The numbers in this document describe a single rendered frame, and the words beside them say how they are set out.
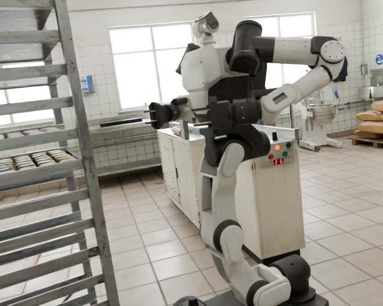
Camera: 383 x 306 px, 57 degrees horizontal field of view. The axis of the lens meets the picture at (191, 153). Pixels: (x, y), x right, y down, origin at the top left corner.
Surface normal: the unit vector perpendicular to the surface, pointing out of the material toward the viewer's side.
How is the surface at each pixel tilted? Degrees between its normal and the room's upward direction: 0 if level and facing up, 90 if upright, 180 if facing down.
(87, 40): 90
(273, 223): 90
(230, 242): 90
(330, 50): 62
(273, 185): 90
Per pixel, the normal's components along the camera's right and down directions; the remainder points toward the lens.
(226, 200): 0.47, 0.09
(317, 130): 0.12, 0.15
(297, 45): -0.13, -0.30
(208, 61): -0.31, 0.11
